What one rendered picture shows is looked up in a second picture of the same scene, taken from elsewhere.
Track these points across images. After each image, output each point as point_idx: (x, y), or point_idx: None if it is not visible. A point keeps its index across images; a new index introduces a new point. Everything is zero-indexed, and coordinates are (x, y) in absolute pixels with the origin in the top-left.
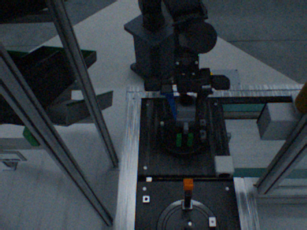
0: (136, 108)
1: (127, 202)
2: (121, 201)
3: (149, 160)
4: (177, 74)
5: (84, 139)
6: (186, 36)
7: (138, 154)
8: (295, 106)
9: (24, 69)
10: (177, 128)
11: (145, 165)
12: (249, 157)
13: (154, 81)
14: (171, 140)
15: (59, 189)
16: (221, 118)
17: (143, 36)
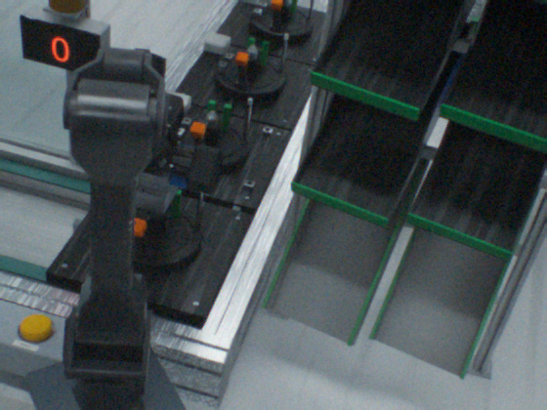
0: (218, 312)
1: (275, 203)
2: (282, 201)
3: (228, 225)
4: (178, 110)
5: (332, 367)
6: (164, 65)
7: (241, 236)
8: (83, 9)
9: (407, 162)
10: (164, 236)
11: (235, 222)
12: (56, 218)
13: (206, 148)
14: (183, 224)
15: (381, 302)
16: (72, 241)
17: (155, 369)
